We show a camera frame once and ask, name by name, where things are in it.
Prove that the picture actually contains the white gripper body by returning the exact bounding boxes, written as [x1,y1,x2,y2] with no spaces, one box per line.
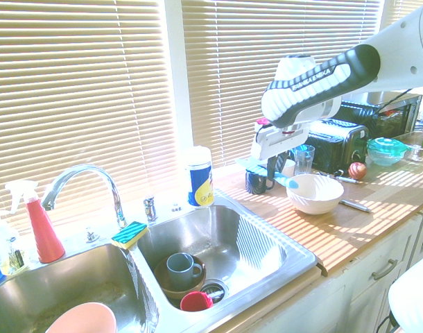
[250,121,311,162]

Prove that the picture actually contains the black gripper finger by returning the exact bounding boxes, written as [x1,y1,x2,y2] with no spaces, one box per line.
[275,151,288,173]
[266,155,279,182]

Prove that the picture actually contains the stainless steel double sink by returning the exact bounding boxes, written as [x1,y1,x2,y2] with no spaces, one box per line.
[0,193,318,333]

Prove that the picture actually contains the silver metal knife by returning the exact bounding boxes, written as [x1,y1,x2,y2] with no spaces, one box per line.
[338,198,373,214]

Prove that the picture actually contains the chrome sink side sprayer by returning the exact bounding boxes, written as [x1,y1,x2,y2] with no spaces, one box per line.
[143,195,159,223]

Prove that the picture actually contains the metal sink drain strainer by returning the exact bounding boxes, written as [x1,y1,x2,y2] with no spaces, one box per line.
[199,277,231,305]

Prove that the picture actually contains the small white cup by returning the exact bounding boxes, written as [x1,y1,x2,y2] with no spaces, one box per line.
[282,158,297,178]

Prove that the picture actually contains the blue dish brush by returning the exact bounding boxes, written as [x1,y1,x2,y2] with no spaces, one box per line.
[245,165,300,190]

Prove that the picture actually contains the dark navy mug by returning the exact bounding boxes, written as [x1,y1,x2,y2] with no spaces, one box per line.
[245,169,276,196]

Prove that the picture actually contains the clear drinking glass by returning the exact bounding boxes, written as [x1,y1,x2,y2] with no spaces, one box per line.
[293,144,317,176]

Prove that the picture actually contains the large white bowl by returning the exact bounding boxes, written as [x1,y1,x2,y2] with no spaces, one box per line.
[286,173,345,216]

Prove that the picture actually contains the black toaster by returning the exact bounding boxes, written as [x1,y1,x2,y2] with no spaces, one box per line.
[306,117,370,175]

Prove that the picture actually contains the white blue yellow canister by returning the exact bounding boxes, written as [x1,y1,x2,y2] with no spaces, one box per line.
[184,146,216,210]

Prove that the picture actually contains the red apple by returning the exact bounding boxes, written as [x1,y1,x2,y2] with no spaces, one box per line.
[347,161,368,180]

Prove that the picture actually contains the teal lidded container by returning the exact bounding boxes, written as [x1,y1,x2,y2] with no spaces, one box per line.
[366,137,410,167]

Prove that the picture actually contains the black toaster oven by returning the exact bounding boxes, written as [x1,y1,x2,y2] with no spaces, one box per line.
[338,91,423,140]

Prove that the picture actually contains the clear glass dish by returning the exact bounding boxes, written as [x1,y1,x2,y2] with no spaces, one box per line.
[394,129,423,164]

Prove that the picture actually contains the grey ceramic mug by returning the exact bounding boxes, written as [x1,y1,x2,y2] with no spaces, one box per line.
[166,252,203,283]

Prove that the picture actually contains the red mug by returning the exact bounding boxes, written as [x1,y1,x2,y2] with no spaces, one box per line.
[179,291,214,312]

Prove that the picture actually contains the brown wooden bowl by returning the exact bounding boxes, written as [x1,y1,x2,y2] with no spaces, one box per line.
[153,254,207,301]

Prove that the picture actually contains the yellow green striped sponge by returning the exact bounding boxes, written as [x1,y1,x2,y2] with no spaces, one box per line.
[110,221,150,251]

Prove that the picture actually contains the cream kitchen cabinet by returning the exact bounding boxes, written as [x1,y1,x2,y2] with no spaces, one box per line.
[211,207,423,333]

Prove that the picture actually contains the chrome gooseneck faucet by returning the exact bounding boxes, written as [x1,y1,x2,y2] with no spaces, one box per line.
[40,163,129,230]

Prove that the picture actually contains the white rounded object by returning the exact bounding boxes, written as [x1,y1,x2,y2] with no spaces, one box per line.
[387,259,423,331]

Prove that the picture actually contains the wide beige window blind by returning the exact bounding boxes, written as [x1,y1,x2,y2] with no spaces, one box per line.
[0,0,180,223]

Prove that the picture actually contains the red spray bottle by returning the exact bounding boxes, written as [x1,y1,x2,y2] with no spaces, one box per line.
[4,180,67,264]

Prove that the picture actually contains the pink plastic bowl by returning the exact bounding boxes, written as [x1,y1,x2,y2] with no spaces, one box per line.
[44,302,119,333]

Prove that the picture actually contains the clear blue soap bottle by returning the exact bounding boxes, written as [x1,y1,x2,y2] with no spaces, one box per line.
[0,210,29,286]

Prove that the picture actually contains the black-handled utensil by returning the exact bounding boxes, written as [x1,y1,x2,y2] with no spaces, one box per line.
[318,169,360,185]

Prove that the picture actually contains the metal drawer handle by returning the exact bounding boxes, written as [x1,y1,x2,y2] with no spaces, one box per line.
[371,258,399,281]

